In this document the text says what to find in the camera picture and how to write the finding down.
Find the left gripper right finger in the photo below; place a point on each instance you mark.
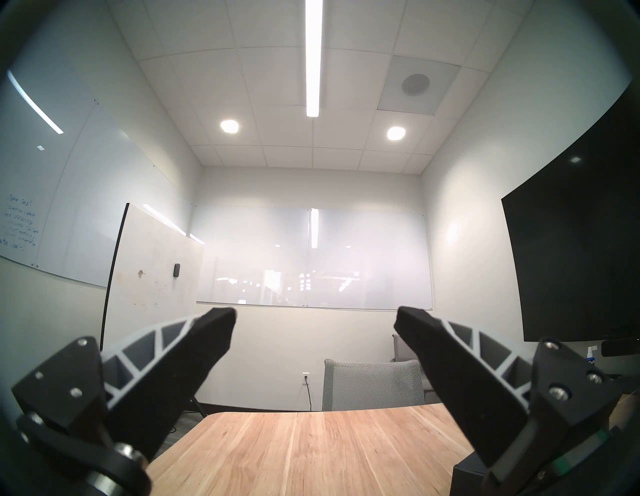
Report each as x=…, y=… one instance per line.
x=465, y=380

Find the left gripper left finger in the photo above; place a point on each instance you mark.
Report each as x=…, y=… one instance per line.
x=165, y=380

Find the black cardboard box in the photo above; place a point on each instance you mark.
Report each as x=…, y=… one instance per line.
x=467, y=479

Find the grey office chair with armrests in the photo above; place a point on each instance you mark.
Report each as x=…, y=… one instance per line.
x=404, y=350

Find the grey mesh office chair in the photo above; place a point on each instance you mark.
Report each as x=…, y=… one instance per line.
x=372, y=385

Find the mobile whiteboard on stand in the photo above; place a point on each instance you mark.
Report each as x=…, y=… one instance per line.
x=150, y=280

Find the whiteboard cleaner spray bottle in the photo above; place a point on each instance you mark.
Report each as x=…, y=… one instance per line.
x=592, y=354

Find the black video conference bar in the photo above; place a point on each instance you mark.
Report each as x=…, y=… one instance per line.
x=620, y=346

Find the round ceiling light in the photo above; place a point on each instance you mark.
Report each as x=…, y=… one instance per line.
x=396, y=133
x=229, y=126

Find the round ceiling speaker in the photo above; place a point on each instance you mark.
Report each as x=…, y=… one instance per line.
x=415, y=84

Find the linear ceiling light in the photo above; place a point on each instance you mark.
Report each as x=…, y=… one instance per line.
x=314, y=55

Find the large black wall display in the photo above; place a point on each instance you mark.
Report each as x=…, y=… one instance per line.
x=575, y=240

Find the glass wall whiteboard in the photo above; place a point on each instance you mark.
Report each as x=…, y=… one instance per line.
x=310, y=260

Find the wall whiteboard with writing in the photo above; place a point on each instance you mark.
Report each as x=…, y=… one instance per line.
x=75, y=200

